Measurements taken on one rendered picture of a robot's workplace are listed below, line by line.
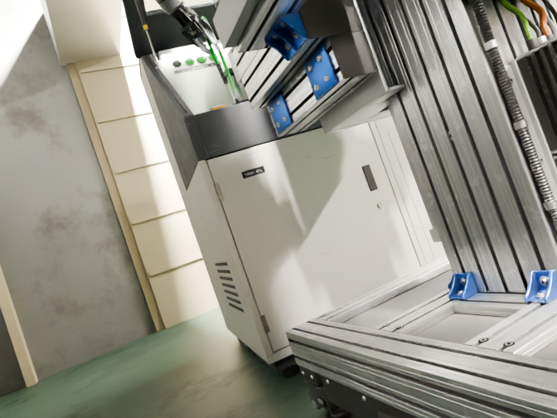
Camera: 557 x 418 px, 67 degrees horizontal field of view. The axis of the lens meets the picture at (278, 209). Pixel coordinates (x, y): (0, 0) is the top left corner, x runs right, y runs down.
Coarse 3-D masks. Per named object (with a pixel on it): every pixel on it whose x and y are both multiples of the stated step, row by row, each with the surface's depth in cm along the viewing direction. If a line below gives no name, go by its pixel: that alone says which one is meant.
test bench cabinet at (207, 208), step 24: (192, 192) 179; (216, 216) 143; (408, 216) 162; (216, 240) 159; (216, 264) 178; (240, 264) 142; (240, 288) 144; (240, 312) 160; (240, 336) 182; (264, 336) 140; (264, 360) 145; (288, 360) 149
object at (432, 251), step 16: (384, 128) 164; (384, 144) 163; (400, 144) 165; (400, 160) 164; (400, 176) 163; (400, 192) 163; (416, 192) 164; (416, 208) 163; (416, 224) 163; (432, 240) 163; (432, 256) 163
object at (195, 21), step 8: (176, 16) 147; (184, 16) 150; (192, 16) 154; (184, 24) 151; (192, 24) 150; (200, 24) 152; (184, 32) 153; (192, 32) 153; (200, 32) 152; (192, 40) 154
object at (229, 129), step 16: (208, 112) 145; (224, 112) 147; (240, 112) 149; (256, 112) 150; (208, 128) 145; (224, 128) 146; (240, 128) 148; (256, 128) 150; (272, 128) 151; (208, 144) 144; (224, 144) 145; (240, 144) 147; (256, 144) 149
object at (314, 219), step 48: (288, 144) 152; (336, 144) 157; (240, 192) 145; (288, 192) 150; (336, 192) 155; (384, 192) 160; (240, 240) 143; (288, 240) 147; (336, 240) 152; (384, 240) 158; (288, 288) 145; (336, 288) 150
